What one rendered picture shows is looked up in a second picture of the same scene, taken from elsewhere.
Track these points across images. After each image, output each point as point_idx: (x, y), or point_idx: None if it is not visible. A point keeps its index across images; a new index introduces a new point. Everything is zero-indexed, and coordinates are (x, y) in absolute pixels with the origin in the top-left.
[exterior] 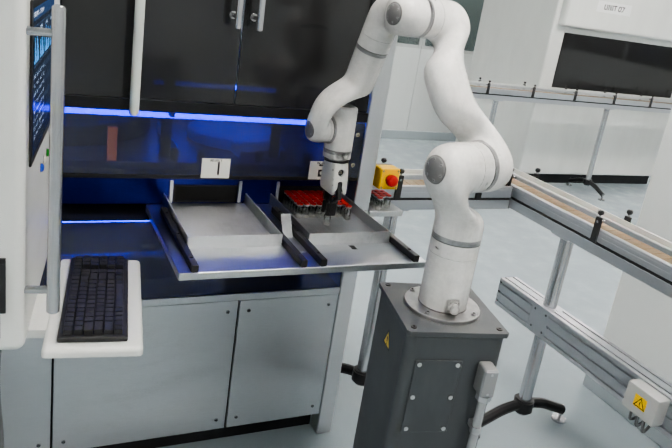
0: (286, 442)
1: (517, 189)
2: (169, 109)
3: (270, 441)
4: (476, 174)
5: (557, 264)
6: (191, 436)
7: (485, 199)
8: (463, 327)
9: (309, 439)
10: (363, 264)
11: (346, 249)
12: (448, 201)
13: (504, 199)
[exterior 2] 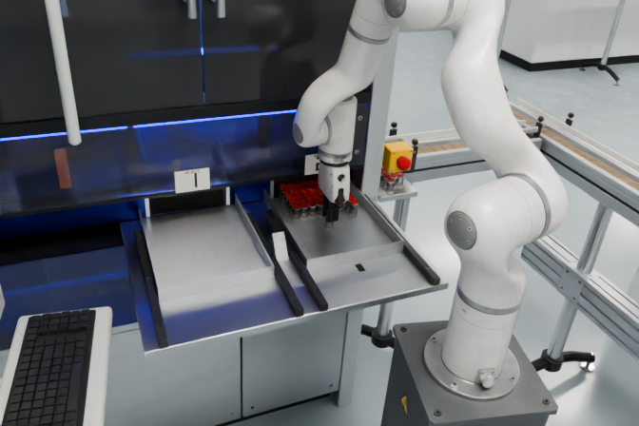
0: (307, 420)
1: (548, 142)
2: (123, 124)
3: (290, 420)
4: (519, 235)
5: (594, 229)
6: None
7: None
8: (500, 403)
9: (330, 415)
10: (372, 300)
11: (352, 273)
12: (480, 268)
13: None
